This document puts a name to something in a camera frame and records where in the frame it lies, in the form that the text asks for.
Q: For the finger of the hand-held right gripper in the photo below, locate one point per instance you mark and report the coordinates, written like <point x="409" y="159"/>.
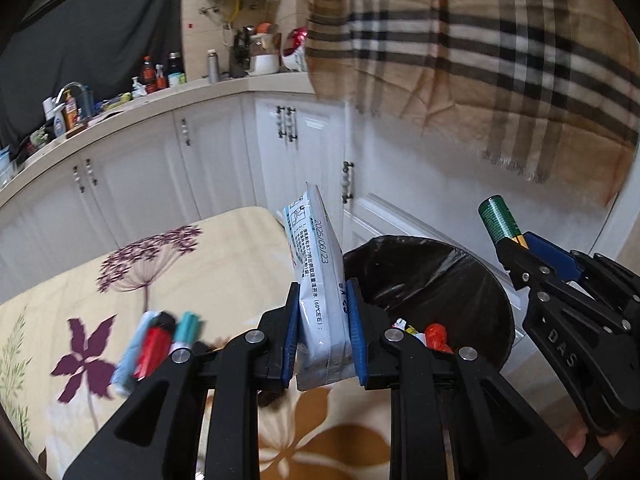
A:
<point x="552" y="257"/>
<point x="522" y="265"/>

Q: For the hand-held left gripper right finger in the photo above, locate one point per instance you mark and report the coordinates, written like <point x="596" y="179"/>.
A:
<point x="356" y="335"/>

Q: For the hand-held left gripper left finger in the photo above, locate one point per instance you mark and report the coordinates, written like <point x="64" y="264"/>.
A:
<point x="290" y="335"/>

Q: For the yellow wrapper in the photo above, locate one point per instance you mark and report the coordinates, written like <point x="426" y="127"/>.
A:
<point x="409" y="329"/>

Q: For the green battery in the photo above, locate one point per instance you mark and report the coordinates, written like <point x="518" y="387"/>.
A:
<point x="495" y="217"/>

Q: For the large white blue packet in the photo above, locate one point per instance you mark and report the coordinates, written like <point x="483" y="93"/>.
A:
<point x="315" y="270"/>

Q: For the bin with black bag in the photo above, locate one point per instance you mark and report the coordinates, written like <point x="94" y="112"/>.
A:
<point x="450" y="280"/>

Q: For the red plastic bag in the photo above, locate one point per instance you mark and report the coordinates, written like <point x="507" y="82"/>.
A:
<point x="437" y="337"/>

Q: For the person's right hand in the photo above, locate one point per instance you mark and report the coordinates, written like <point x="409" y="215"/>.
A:
<point x="585" y="437"/>

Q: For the teal tube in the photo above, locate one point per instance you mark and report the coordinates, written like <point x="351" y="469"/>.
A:
<point x="186" y="332"/>

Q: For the red black cylinder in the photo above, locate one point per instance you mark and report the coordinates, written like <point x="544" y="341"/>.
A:
<point x="155" y="342"/>

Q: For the light blue tube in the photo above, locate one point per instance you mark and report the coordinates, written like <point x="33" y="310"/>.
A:
<point x="132" y="355"/>

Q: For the white base cabinets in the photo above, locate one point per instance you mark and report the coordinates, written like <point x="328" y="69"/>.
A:
<point x="150" y="170"/>

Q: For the plaid cloth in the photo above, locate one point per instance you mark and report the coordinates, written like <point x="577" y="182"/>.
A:
<point x="450" y="50"/>

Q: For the floral tablecloth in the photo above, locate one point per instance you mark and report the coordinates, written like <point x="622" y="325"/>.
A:
<point x="60" y="280"/>

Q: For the steel bottle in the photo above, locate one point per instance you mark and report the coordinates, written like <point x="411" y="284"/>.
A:
<point x="213" y="67"/>

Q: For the white blender appliance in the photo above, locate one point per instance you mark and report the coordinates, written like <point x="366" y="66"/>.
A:
<point x="264" y="57"/>

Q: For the red rice cooker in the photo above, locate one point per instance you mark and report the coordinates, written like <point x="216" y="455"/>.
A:
<point x="295" y="52"/>

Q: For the black knife block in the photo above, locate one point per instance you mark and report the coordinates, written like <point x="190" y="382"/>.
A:
<point x="240" y="55"/>

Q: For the dark bottle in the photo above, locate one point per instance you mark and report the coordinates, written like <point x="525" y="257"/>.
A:
<point x="174" y="70"/>

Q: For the white spray bottle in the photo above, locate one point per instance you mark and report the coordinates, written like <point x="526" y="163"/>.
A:
<point x="136" y="87"/>

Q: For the red sauce bottle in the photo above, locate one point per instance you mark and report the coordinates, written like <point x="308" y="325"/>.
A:
<point x="147" y="75"/>

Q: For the orange dish soap bottle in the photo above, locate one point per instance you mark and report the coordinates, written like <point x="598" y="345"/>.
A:
<point x="71" y="110"/>

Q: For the white cleaner bottle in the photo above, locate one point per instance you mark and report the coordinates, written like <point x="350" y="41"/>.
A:
<point x="58" y="122"/>

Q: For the chrome faucet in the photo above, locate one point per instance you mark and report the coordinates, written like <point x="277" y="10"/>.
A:
<point x="72" y="85"/>

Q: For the black curtain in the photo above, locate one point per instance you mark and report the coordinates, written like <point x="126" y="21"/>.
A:
<point x="100" y="30"/>

